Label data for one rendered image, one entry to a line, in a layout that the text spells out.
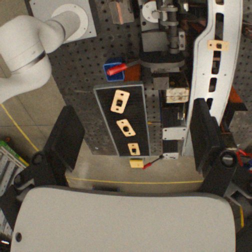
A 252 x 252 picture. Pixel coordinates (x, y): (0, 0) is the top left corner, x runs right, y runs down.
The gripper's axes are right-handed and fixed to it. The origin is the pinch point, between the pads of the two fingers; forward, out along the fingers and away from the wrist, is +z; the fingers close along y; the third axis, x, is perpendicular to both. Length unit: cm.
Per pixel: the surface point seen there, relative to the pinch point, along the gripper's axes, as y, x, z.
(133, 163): -10, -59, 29
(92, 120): -47, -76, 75
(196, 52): 16.9, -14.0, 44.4
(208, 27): 20.9, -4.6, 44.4
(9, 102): -230, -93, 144
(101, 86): -13.0, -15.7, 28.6
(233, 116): 38, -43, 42
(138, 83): -2.8, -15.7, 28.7
